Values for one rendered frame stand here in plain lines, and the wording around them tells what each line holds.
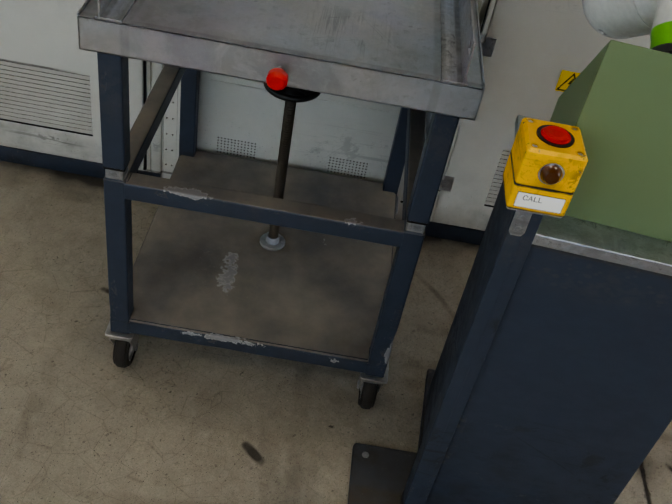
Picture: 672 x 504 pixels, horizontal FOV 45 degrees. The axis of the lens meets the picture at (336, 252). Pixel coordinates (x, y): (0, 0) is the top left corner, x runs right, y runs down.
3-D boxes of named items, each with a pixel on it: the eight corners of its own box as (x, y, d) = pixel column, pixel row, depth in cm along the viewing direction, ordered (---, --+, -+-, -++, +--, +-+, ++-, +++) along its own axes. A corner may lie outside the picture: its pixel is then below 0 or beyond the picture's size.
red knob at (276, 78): (285, 95, 122) (287, 76, 120) (264, 91, 122) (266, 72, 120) (289, 80, 125) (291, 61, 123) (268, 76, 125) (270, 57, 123)
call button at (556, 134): (569, 154, 105) (573, 144, 104) (539, 149, 105) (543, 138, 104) (565, 137, 108) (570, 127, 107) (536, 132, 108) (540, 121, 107)
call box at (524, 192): (563, 220, 109) (590, 158, 103) (505, 210, 109) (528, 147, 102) (556, 185, 115) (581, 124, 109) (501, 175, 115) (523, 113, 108)
